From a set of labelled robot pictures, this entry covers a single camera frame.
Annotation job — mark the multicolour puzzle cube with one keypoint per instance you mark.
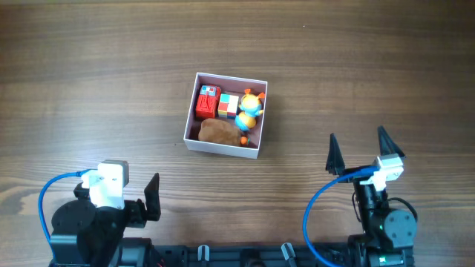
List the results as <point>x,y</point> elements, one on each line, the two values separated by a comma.
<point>228,106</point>

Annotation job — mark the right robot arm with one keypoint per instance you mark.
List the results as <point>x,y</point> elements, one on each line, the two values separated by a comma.
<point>389,224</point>

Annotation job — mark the brown plush toy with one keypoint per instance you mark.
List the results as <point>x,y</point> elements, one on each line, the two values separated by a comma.
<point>221,132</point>

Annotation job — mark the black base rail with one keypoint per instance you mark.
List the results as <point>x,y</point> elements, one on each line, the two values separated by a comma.
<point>339,254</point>

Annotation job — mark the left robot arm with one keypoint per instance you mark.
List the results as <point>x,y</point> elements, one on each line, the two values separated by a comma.
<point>86,235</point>

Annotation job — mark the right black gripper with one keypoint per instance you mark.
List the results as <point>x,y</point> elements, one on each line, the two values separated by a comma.
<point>361,173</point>

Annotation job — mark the orange blue duck toy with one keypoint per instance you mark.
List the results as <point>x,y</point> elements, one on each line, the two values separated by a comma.
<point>250,108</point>

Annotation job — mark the red toy car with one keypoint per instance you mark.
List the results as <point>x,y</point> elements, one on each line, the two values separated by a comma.
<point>207,102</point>

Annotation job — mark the pink white open box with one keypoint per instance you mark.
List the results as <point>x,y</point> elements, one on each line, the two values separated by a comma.
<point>234,86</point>

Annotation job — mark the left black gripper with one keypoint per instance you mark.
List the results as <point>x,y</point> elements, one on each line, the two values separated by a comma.
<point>136,208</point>

